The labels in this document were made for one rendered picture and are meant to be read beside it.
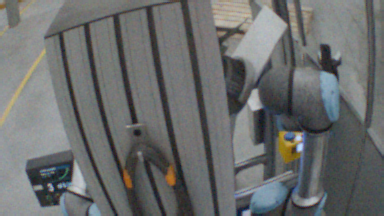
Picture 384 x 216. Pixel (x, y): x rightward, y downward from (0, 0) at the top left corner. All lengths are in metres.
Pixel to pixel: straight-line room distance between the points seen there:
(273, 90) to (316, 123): 0.14
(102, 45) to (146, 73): 0.08
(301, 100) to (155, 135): 0.45
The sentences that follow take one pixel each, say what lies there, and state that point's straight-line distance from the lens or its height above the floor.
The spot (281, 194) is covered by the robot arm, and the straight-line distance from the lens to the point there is 1.36.
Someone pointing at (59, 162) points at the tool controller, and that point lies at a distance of 1.68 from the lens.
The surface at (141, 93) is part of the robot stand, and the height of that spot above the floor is 1.90.
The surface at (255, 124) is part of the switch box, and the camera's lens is 2.48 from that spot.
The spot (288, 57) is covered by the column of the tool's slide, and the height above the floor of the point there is 0.96.
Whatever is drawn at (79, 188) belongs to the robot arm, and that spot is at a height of 1.29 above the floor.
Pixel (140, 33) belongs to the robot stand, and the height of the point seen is 1.99.
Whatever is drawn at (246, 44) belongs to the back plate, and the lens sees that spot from 2.27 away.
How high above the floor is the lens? 2.25
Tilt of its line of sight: 35 degrees down
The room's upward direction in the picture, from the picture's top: 10 degrees counter-clockwise
